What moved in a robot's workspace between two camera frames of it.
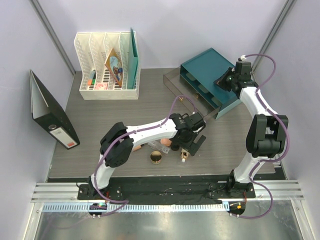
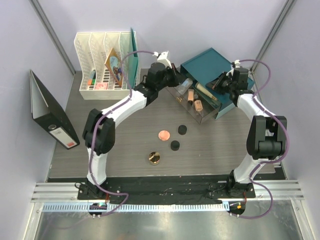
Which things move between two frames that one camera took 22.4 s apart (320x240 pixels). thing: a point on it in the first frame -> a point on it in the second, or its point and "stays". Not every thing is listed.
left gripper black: [191, 146] -> [177, 77]
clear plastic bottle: [157, 145] -> [184, 86]
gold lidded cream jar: [155, 157] stays
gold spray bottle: [184, 155] -> [201, 87]
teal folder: [133, 61] stays
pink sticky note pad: [101, 86] stays
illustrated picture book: [114, 63] stays
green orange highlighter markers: [92, 78] stays
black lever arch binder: [51, 114] stays
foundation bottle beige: [136, 148] -> [198, 103]
